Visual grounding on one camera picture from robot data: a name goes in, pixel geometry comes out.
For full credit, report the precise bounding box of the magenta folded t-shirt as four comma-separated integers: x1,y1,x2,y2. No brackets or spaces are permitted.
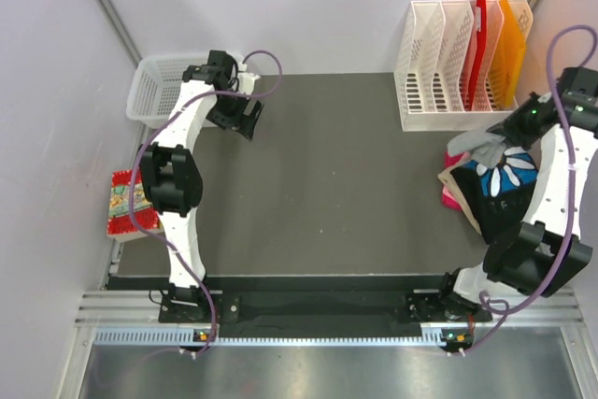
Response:
441,152,469,211

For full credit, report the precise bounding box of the white slotted cable duct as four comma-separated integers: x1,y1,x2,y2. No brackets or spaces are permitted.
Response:
93,327,466,348

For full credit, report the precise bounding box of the white file organizer rack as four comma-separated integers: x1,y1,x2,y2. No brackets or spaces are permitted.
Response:
393,0,520,132

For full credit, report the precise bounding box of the orange plastic folder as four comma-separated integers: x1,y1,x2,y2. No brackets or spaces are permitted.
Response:
488,0,527,110

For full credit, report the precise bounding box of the grey t-shirt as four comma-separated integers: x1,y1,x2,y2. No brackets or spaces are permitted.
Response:
447,130,506,168

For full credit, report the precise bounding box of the white perforated plastic basket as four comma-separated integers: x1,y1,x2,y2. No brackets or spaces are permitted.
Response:
126,52,208,129

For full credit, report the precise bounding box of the red illustrated book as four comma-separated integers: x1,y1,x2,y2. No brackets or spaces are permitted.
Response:
107,170,164,243

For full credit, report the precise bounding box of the red plastic folder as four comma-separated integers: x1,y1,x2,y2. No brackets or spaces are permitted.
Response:
468,0,488,109

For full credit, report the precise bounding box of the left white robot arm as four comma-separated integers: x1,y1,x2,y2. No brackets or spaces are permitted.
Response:
139,50,263,323

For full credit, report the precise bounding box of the black daisy print t-shirt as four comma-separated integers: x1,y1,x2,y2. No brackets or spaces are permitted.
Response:
450,147,538,244

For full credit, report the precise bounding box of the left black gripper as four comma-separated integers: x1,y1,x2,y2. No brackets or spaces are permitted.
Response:
206,88,263,141

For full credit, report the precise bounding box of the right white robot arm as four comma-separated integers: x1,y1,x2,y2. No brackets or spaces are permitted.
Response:
435,67,597,321

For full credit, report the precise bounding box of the beige folded t-shirt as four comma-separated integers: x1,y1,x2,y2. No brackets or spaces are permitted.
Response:
437,159,481,235

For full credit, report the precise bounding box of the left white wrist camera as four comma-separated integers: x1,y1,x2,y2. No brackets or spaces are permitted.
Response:
230,62,260,95

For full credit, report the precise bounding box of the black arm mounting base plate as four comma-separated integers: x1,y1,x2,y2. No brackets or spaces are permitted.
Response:
159,290,466,338

